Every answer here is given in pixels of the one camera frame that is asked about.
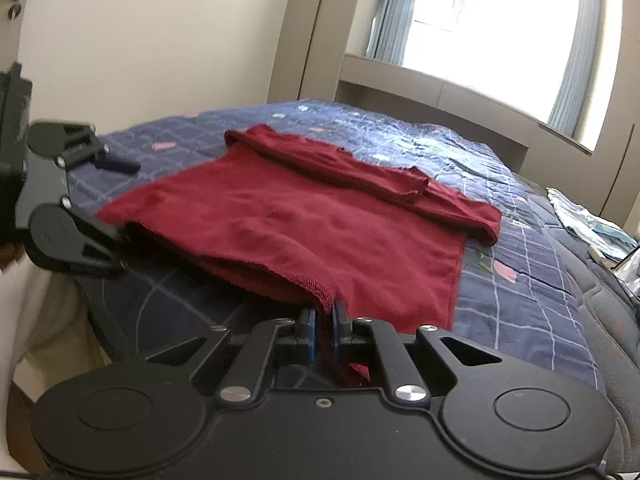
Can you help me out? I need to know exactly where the red long-sleeve shirt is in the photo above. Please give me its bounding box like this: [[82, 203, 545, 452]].
[[95, 124, 503, 389]]

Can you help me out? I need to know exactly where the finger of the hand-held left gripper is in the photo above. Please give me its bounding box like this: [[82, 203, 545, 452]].
[[56, 122, 141, 174], [60, 196, 132, 277]]

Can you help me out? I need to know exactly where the blue plaid quilt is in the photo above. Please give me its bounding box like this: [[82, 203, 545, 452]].
[[65, 98, 602, 392]]

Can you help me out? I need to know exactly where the light blue cloth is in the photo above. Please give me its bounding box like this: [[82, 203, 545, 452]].
[[546, 187, 639, 262]]

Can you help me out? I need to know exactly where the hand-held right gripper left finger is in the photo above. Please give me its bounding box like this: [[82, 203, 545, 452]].
[[144, 305, 319, 407]]

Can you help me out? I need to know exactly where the grey window bench cabinet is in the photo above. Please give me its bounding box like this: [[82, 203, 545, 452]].
[[334, 53, 594, 162]]

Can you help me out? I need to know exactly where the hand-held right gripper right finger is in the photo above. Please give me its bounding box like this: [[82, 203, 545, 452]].
[[332, 299, 506, 406]]

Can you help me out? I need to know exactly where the silver foil bag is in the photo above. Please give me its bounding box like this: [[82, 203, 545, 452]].
[[614, 247, 640, 306]]

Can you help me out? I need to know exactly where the person's white clothing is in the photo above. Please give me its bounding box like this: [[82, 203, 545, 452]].
[[0, 255, 107, 392]]

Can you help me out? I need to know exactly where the blue curtain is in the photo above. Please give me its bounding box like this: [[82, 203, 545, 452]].
[[367, 0, 426, 66], [547, 0, 626, 137]]

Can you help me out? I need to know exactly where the window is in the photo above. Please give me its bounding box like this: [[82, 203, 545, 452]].
[[400, 0, 584, 129]]

